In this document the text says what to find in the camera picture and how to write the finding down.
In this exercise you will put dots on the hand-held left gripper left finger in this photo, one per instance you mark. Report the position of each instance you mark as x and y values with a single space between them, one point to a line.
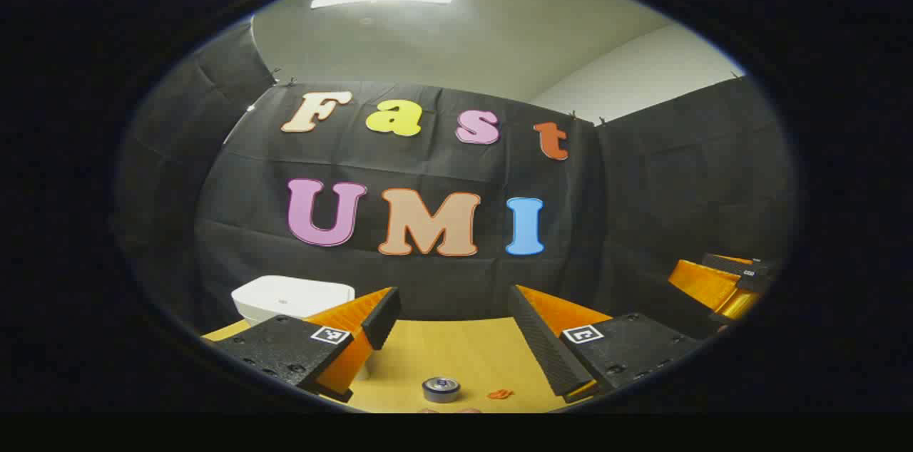
381 316

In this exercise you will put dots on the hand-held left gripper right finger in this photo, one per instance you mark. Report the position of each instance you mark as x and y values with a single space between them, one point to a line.
542 348

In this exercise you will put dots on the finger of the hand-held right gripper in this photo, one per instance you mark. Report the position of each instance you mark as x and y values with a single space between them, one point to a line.
706 284
742 268

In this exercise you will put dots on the small orange paper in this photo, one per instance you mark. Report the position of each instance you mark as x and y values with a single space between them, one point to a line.
500 393

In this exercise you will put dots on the white desktop garbage bin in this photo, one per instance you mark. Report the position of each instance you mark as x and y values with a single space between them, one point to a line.
292 295

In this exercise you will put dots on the silver blue pop can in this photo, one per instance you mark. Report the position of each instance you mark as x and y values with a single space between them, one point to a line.
441 389

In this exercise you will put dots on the wooden desktop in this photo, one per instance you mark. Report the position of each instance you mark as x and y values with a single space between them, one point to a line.
456 352

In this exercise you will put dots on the black backdrop cloth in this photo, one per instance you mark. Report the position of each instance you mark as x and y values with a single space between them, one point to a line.
642 209

